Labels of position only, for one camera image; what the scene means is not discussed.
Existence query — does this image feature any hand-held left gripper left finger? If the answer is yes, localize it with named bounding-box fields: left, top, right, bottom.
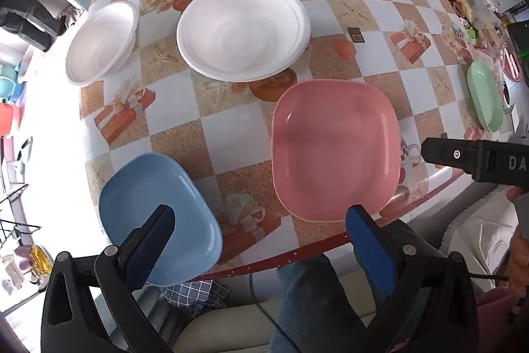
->
left=40, top=205, right=178, bottom=353

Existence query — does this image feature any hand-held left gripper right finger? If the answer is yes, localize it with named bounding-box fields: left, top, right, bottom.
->
left=345, top=204, right=480, bottom=353

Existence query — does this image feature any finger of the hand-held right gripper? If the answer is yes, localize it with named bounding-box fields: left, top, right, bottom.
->
left=422, top=137, right=478, bottom=174

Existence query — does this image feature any blue square plate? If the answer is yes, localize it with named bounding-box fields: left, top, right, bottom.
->
left=98, top=153, right=224, bottom=287

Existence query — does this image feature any green square plate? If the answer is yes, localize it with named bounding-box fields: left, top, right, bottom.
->
left=467, top=60, right=504, bottom=132

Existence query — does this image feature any pink square plate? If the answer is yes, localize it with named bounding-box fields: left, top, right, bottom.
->
left=270, top=79, right=401, bottom=223

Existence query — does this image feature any large white round plate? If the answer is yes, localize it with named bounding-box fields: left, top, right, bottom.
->
left=176, top=0, right=311, bottom=81

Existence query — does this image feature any person's right hand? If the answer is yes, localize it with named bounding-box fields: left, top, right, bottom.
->
left=506, top=187, right=529, bottom=298

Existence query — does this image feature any checked grey cloth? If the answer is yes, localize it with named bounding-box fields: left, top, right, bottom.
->
left=163, top=281, right=230, bottom=312

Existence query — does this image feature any white towel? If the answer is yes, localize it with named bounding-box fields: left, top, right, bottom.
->
left=448, top=188, right=521, bottom=291

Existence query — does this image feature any person's leg in jeans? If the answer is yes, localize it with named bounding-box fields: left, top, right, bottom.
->
left=270, top=254, right=389, bottom=353

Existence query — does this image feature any beige seat cushion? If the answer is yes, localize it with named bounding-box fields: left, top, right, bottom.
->
left=136, top=287, right=286, bottom=353

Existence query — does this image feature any black device with green light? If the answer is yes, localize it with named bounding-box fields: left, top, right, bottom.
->
left=506, top=22, right=529, bottom=72

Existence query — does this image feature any black metal folding rack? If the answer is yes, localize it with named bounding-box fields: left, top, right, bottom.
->
left=0, top=183, right=42, bottom=242

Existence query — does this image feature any dusty pink cloth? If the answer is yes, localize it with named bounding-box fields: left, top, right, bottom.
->
left=475, top=287, right=517, bottom=337

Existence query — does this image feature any checkered printed tablecloth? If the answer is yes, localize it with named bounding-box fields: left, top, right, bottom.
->
left=78, top=0, right=517, bottom=287

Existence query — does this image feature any red plastic bucket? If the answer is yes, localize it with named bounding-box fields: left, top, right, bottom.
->
left=0, top=103, right=21, bottom=136

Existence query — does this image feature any teal pot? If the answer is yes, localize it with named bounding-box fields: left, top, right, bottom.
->
left=0, top=64, right=23, bottom=103

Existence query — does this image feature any white dish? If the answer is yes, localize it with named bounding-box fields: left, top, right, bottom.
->
left=17, top=47, right=36, bottom=83

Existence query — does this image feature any dark cloth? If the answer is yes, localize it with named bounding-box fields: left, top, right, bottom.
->
left=0, top=0, right=67, bottom=50

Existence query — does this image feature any thin black cable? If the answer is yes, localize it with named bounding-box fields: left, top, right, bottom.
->
left=247, top=274, right=292, bottom=341

